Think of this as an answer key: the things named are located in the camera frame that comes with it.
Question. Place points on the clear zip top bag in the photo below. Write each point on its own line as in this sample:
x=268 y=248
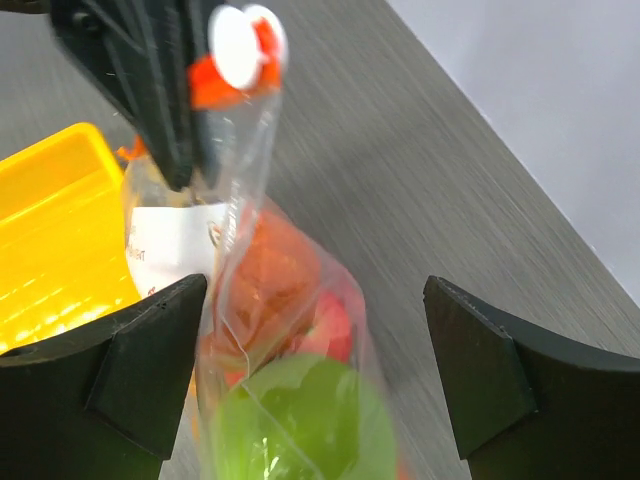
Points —
x=197 y=230

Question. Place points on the green fake apple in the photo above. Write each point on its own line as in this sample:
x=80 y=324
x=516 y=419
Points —
x=303 y=416

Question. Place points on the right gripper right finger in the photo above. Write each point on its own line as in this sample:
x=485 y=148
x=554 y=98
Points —
x=527 y=403

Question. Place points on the yellow plastic tray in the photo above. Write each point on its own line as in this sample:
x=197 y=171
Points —
x=62 y=237

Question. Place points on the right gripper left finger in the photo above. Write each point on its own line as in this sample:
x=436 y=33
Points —
x=103 y=400

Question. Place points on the red fake fruit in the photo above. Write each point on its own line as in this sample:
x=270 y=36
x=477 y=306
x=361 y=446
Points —
x=330 y=333

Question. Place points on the orange fake pumpkin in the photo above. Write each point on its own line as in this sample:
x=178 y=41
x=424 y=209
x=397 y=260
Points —
x=263 y=301

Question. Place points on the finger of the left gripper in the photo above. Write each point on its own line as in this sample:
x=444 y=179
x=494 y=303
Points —
x=136 y=53
x=206 y=162

